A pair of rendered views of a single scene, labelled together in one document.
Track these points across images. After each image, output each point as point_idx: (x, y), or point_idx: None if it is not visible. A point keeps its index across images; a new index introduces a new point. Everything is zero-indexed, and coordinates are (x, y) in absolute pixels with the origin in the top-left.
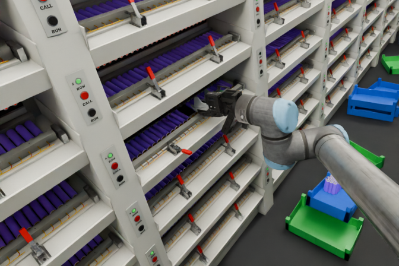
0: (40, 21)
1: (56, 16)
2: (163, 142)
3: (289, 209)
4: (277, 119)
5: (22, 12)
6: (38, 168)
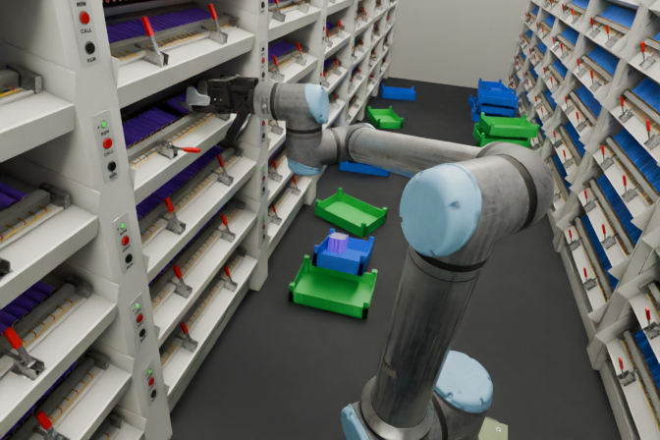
0: None
1: None
2: (151, 140)
3: (289, 279)
4: (311, 103)
5: None
6: (6, 116)
